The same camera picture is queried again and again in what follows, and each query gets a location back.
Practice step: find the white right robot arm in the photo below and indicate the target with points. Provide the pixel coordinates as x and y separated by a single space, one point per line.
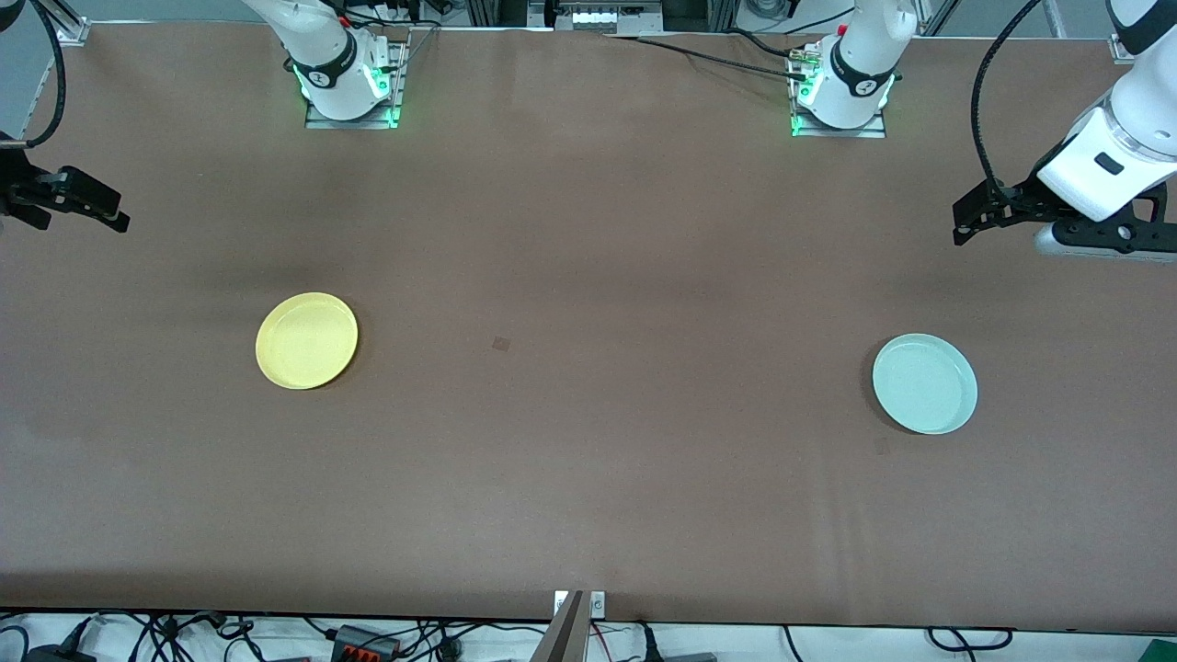
326 55

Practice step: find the green object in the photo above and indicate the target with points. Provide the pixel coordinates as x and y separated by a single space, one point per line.
1160 653

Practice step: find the silver aluminium corner profile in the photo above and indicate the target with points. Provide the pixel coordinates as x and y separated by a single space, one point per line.
72 29
1122 49

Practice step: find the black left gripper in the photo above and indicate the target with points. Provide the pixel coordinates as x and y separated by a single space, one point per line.
1027 199

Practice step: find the black power strip orange switches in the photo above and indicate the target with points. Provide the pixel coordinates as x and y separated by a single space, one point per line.
363 644

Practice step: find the pale green plate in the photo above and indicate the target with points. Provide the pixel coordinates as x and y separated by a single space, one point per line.
924 383

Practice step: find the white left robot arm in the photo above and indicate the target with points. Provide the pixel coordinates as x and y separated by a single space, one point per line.
1126 138

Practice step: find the black power adapter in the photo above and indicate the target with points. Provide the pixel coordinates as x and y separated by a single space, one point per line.
55 655

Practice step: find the yellow plate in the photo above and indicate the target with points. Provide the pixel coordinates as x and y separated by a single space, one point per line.
306 341

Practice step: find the grey terminal box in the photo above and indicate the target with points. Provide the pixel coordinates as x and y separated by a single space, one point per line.
602 17

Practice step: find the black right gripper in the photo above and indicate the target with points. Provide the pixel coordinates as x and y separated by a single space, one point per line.
20 184

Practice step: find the grey metal post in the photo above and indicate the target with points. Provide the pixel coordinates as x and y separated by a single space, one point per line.
563 639

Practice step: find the black plug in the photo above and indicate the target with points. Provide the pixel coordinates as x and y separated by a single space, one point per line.
648 644

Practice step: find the silver aluminium frame profile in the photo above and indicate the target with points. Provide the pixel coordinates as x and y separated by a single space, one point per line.
1054 18

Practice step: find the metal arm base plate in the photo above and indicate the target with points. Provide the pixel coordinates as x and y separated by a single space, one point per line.
397 87
878 131

